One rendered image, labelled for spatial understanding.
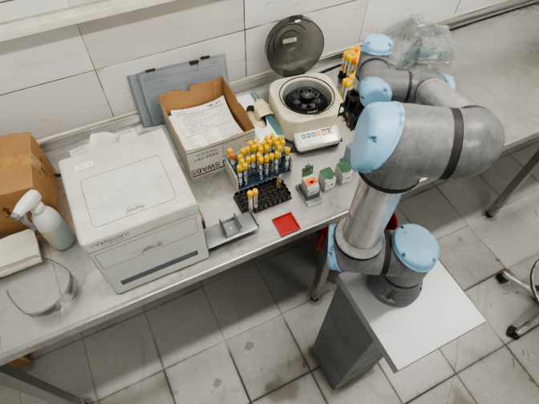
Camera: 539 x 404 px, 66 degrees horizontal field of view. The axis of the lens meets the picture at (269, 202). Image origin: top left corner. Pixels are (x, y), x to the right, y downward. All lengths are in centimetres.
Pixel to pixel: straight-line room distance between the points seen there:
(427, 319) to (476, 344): 111
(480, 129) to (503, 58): 148
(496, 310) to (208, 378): 145
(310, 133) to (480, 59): 92
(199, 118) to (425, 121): 100
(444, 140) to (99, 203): 76
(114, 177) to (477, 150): 81
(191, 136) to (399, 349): 93
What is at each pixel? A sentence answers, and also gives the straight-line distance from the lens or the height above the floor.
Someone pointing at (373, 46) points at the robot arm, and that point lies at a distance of 111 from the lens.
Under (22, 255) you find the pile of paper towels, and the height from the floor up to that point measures 91.
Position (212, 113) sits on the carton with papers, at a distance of 154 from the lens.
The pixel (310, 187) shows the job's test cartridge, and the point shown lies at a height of 94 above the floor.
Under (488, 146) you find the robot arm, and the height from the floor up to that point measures 154.
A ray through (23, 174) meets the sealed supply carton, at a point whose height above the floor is 106.
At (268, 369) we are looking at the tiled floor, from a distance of 204.
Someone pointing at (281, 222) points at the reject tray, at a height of 88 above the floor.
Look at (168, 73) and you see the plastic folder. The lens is 152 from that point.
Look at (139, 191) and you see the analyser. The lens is 105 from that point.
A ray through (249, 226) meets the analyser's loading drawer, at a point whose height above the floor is 91.
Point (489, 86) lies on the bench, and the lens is 198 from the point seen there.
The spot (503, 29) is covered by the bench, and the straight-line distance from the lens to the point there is 235.
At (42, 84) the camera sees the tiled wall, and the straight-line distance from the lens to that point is 150.
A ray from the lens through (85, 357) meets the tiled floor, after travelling 221.
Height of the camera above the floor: 200
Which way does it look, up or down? 56 degrees down
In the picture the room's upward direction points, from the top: 2 degrees clockwise
